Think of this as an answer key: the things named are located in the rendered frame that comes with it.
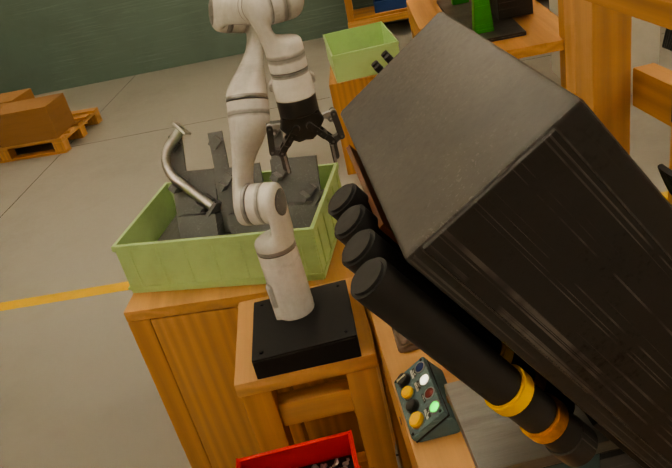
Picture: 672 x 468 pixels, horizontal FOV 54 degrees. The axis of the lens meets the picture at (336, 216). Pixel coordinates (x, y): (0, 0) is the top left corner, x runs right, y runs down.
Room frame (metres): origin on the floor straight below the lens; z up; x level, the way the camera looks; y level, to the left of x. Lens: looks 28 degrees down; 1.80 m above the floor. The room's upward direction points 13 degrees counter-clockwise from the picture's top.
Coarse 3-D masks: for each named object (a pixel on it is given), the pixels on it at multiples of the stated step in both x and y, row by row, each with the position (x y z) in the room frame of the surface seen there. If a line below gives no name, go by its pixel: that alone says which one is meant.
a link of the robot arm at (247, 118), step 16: (240, 112) 1.35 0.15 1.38; (256, 112) 1.35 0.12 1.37; (240, 128) 1.34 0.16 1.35; (256, 128) 1.34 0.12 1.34; (240, 144) 1.33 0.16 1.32; (256, 144) 1.35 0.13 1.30; (240, 160) 1.32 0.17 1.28; (240, 176) 1.31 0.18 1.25; (240, 192) 1.29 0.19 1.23; (240, 208) 1.27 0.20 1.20
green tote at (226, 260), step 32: (160, 192) 2.04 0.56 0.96; (160, 224) 1.97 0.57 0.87; (320, 224) 1.63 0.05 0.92; (128, 256) 1.71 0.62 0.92; (160, 256) 1.68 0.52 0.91; (192, 256) 1.65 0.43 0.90; (224, 256) 1.63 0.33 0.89; (256, 256) 1.60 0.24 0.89; (320, 256) 1.56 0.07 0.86; (128, 288) 1.71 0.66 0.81; (160, 288) 1.69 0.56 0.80; (192, 288) 1.66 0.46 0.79
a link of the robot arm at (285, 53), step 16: (256, 0) 1.15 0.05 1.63; (256, 16) 1.15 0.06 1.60; (272, 16) 1.15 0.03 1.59; (256, 32) 1.17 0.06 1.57; (272, 32) 1.15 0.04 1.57; (272, 48) 1.15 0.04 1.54; (288, 48) 1.15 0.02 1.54; (272, 64) 1.16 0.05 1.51; (288, 64) 1.15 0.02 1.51; (304, 64) 1.17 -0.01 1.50
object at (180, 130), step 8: (176, 128) 1.97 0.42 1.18; (184, 128) 1.99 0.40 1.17; (176, 136) 1.97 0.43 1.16; (168, 144) 1.97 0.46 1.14; (176, 144) 1.98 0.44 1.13; (168, 152) 1.96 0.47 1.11; (168, 160) 1.96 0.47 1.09; (168, 168) 1.95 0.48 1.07; (168, 176) 1.94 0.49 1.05; (176, 176) 1.93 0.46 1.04; (176, 184) 1.92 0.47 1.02; (184, 184) 1.91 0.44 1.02; (192, 192) 1.89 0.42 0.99; (200, 192) 1.90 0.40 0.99; (200, 200) 1.87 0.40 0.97; (208, 200) 1.87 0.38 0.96; (208, 208) 1.86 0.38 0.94
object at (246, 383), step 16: (240, 304) 1.44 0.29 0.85; (352, 304) 1.32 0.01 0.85; (240, 320) 1.36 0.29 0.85; (240, 336) 1.30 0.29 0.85; (368, 336) 1.19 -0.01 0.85; (240, 352) 1.24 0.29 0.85; (368, 352) 1.14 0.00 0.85; (240, 368) 1.18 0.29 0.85; (320, 368) 1.13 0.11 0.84; (336, 368) 1.13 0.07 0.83; (352, 368) 1.13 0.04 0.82; (368, 368) 1.13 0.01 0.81; (240, 384) 1.13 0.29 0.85; (256, 384) 1.13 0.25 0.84; (272, 384) 1.13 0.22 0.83; (288, 384) 1.13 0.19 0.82
